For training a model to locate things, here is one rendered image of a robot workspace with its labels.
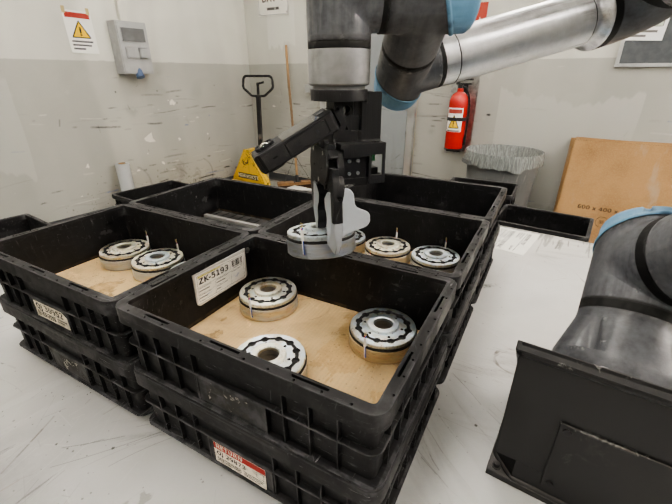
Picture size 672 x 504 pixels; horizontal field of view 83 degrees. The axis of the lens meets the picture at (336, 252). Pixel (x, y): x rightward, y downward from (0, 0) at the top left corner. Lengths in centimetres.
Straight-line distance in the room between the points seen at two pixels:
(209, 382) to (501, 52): 60
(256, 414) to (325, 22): 45
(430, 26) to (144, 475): 69
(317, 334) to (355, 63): 40
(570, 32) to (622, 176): 270
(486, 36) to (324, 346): 51
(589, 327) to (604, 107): 300
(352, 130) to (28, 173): 352
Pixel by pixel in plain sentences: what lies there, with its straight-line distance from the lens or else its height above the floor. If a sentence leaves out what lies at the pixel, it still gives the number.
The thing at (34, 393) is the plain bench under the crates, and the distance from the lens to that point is 90.
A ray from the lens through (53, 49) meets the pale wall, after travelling 397.
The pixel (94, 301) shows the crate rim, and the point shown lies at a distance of 64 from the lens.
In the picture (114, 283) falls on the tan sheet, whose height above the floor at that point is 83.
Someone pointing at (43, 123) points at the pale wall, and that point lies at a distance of 390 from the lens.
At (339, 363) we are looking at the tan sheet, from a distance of 58.
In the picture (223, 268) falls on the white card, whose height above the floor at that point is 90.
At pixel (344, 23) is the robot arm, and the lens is 48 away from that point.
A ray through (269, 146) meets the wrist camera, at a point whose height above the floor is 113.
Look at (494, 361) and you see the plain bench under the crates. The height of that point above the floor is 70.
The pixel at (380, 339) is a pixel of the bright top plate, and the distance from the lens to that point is 58.
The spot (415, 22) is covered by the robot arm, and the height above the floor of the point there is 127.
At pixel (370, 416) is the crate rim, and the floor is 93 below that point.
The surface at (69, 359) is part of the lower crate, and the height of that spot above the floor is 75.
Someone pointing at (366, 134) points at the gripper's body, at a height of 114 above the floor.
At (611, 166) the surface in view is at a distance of 339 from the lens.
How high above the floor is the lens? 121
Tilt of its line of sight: 25 degrees down
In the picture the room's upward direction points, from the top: straight up
